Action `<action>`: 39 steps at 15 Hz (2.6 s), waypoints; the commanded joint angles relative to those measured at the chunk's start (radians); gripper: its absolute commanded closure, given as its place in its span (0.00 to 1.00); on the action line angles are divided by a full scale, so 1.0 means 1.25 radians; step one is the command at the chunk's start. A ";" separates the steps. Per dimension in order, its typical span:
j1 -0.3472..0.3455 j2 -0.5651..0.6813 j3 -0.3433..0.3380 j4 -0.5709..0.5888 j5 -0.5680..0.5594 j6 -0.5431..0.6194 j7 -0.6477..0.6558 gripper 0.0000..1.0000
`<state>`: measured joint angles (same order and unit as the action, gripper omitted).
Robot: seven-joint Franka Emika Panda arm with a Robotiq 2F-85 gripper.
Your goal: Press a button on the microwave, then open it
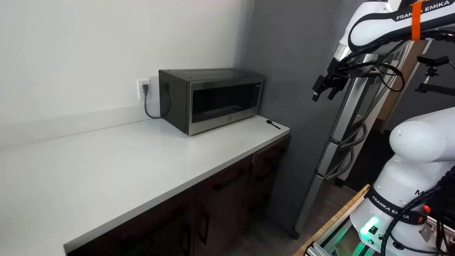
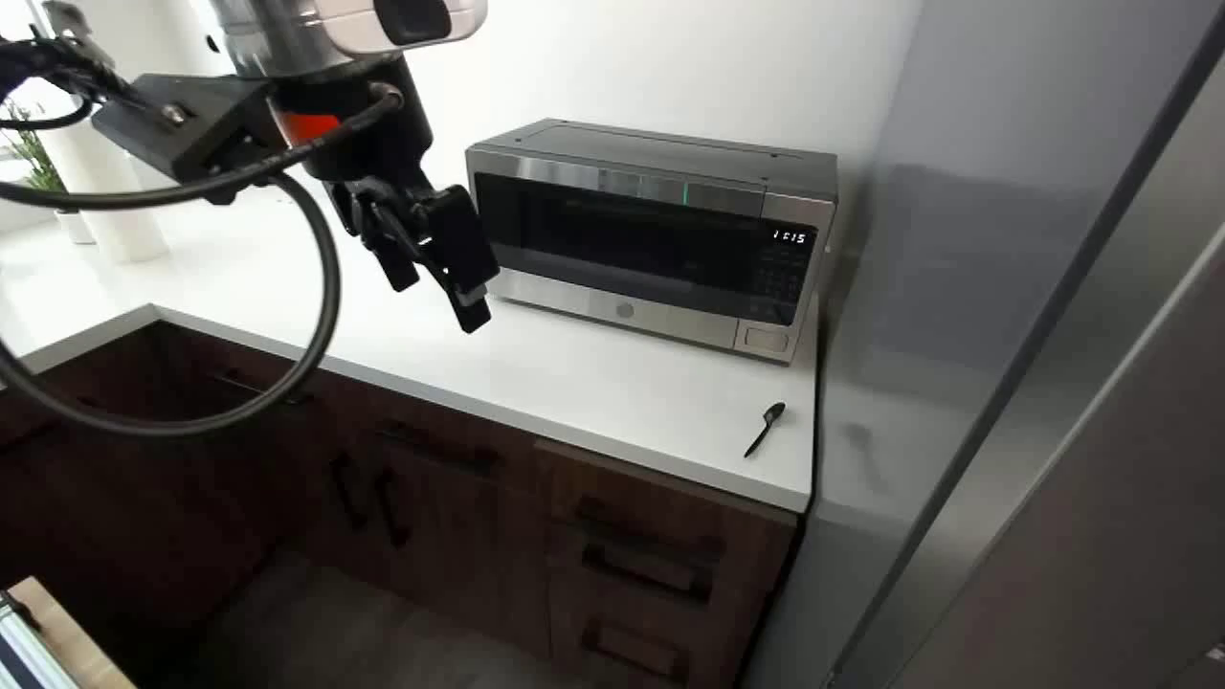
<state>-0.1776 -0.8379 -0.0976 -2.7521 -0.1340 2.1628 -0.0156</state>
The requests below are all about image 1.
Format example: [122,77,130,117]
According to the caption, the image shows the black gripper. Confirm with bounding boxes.
[311,60,349,101]

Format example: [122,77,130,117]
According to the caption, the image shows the stainless steel microwave oven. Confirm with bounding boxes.
[157,69,264,136]

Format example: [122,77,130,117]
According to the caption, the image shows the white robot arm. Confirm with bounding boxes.
[312,0,455,256]

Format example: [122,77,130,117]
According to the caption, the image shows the stainless steel refrigerator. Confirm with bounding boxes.
[248,0,369,238]

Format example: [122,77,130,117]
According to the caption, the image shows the black pen on counter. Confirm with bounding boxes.
[265,120,281,130]

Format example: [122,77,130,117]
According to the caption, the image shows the wooden robot cart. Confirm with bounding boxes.
[291,184,455,256]

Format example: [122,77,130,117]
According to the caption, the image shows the dark wood base cabinets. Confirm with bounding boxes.
[66,136,290,256]

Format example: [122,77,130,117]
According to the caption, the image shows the black camera on stand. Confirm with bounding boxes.
[416,56,455,96]

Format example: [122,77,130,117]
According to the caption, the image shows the black microwave power cord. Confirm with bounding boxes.
[142,83,170,121]

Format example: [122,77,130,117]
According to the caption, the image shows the white wall outlet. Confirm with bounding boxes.
[136,79,150,100]

